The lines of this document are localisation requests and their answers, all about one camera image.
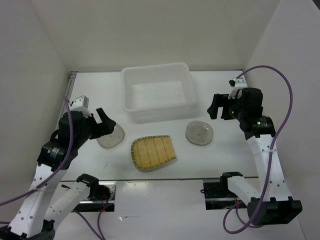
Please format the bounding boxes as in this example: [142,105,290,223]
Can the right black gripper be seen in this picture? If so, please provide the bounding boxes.
[207,92,247,121]

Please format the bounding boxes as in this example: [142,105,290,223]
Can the clear glass plate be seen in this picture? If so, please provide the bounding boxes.
[185,120,214,146]
[96,124,125,149]

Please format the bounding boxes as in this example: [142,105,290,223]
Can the bamboo woven tray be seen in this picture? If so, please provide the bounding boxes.
[130,135,177,172]

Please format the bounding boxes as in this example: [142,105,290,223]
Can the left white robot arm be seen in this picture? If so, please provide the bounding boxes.
[0,108,116,240]

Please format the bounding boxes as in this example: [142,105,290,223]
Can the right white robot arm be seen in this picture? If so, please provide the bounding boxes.
[207,87,303,234]

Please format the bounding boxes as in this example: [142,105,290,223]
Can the white plastic bin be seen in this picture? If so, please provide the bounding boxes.
[120,62,199,123]

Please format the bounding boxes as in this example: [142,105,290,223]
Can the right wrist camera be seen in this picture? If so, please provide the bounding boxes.
[229,77,248,98]

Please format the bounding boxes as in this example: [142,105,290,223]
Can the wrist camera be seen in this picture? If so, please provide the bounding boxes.
[70,95,89,111]
[229,77,248,98]

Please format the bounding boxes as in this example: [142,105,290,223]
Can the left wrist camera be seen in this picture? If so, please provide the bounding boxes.
[70,95,89,111]

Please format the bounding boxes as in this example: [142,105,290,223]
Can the aluminium table rail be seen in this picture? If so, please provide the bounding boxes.
[59,71,80,121]

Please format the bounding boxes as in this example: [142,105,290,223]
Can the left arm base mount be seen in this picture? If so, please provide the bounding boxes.
[74,181,117,213]

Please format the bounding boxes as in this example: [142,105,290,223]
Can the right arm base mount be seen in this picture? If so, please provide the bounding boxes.
[200,179,241,210]

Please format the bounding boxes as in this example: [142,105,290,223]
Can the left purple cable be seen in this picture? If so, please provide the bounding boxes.
[0,97,108,240]

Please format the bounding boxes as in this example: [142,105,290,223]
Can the purple cable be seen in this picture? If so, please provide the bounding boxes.
[0,97,108,240]
[223,65,293,234]

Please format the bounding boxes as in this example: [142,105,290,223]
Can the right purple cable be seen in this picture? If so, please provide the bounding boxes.
[223,65,293,234]

